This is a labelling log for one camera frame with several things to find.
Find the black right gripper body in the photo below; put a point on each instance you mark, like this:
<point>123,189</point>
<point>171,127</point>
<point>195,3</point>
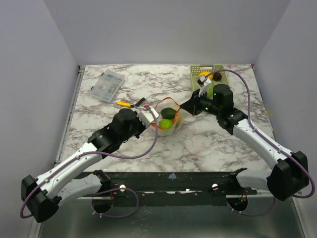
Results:
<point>193,105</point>

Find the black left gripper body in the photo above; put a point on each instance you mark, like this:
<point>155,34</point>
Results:
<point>138,127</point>

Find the clear zip bag orange zipper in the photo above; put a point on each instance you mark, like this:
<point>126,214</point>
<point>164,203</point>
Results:
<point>169,102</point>

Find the small bright green vegetable toy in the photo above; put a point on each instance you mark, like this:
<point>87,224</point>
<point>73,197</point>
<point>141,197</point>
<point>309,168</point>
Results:
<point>166,124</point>

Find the yellow banana toy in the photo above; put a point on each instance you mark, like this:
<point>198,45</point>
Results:
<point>179,121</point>

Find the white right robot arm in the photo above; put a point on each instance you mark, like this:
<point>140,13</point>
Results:
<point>288,169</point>

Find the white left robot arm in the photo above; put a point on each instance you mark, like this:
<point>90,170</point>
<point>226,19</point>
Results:
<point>41,195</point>

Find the black bit holder strip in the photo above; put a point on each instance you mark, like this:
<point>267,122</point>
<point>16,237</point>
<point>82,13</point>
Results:
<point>140,102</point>

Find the pale green perforated basket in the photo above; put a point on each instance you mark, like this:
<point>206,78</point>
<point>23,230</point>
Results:
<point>195,70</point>

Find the yellow round fruit toy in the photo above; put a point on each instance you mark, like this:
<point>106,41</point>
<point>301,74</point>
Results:
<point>204,73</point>

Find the dark red plum toy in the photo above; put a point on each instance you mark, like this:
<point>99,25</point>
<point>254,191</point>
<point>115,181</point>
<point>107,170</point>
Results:
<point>217,76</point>

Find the clear plastic organizer box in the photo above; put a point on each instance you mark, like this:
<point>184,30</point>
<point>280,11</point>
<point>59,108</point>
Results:
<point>107,86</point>

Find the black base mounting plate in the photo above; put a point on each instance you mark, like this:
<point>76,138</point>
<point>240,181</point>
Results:
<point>128,189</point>

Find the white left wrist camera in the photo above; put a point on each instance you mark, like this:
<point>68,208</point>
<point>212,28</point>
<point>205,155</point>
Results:
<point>147,116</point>

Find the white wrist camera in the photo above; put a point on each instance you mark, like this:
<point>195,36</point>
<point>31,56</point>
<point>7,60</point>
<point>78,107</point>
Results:
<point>204,83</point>
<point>147,116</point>

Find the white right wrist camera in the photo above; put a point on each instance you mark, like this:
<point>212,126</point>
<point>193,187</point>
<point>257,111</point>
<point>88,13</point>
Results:
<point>204,83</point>

